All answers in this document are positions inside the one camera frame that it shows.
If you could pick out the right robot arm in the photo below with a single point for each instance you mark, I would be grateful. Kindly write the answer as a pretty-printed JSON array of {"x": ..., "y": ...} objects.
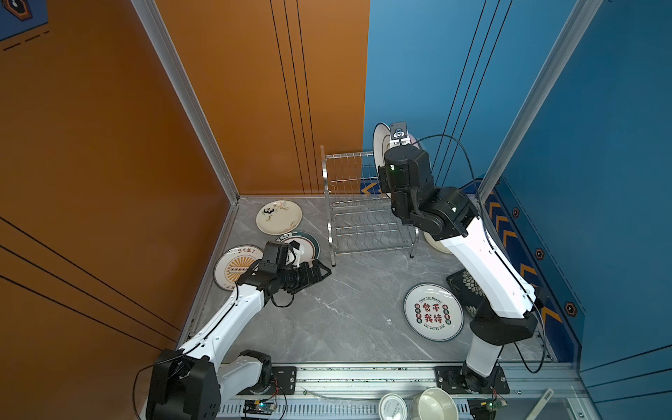
[{"x": 451, "y": 218}]

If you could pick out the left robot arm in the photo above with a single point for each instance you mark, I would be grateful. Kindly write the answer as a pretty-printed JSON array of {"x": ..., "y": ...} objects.
[{"x": 192, "y": 382}]

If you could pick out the white plate orange sunburst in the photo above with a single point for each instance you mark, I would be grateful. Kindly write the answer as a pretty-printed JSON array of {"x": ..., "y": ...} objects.
[{"x": 233, "y": 263}]

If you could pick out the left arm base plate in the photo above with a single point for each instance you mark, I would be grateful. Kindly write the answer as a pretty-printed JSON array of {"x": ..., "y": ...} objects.
[{"x": 283, "y": 376}]

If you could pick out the green circuit board right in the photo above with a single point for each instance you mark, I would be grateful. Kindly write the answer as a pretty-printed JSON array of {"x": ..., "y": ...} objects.
[{"x": 493, "y": 405}]

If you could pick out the white stick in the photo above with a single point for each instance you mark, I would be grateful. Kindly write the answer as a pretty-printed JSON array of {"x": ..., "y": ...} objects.
[{"x": 540, "y": 405}]

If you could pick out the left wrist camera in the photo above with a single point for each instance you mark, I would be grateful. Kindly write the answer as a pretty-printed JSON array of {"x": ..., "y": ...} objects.
[{"x": 296, "y": 250}]

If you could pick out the white plate dark green rim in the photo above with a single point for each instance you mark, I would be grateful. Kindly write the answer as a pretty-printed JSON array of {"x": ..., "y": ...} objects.
[{"x": 311, "y": 244}]

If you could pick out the pink plate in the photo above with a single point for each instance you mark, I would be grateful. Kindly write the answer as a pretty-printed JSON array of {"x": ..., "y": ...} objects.
[{"x": 414, "y": 142}]

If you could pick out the white plate green flower outline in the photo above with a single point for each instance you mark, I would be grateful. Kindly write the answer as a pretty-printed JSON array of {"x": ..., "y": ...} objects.
[{"x": 381, "y": 142}]

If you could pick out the white plate red chinese characters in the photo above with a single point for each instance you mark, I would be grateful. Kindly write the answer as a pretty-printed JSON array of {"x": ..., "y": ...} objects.
[{"x": 433, "y": 312}]

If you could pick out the plain cream plate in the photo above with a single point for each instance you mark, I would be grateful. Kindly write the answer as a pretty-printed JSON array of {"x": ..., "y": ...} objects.
[{"x": 436, "y": 245}]

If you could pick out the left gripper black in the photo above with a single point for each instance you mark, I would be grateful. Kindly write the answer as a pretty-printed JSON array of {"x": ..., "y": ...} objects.
[{"x": 307, "y": 279}]

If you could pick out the white round lid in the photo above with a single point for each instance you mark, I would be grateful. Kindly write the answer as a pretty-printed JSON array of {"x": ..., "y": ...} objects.
[{"x": 393, "y": 407}]

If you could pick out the cream plate with panda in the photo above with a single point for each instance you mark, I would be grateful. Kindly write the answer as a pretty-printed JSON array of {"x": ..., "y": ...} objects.
[{"x": 279, "y": 217}]

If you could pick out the green circuit board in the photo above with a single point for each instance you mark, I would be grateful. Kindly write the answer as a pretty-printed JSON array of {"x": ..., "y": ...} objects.
[
  {"x": 493, "y": 405},
  {"x": 259, "y": 408}
]

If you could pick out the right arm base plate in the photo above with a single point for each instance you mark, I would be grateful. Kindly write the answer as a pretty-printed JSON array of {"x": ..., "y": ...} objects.
[{"x": 449, "y": 378}]

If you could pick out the white bowl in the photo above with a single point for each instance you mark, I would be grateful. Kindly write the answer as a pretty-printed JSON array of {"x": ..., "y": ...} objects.
[{"x": 433, "y": 404}]

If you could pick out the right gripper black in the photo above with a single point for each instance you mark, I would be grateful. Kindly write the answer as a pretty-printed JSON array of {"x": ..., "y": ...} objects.
[{"x": 385, "y": 177}]

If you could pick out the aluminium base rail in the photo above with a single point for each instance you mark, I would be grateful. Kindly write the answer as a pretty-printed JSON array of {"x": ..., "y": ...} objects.
[{"x": 354, "y": 390}]

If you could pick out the steel two-tier dish rack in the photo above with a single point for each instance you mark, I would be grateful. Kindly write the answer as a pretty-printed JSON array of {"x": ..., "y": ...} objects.
[{"x": 359, "y": 216}]

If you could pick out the green circuit board left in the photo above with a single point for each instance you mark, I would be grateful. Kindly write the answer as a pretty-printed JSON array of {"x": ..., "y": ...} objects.
[{"x": 259, "y": 408}]

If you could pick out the dark square floral plate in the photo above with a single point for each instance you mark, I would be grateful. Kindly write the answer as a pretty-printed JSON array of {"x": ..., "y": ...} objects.
[{"x": 467, "y": 291}]

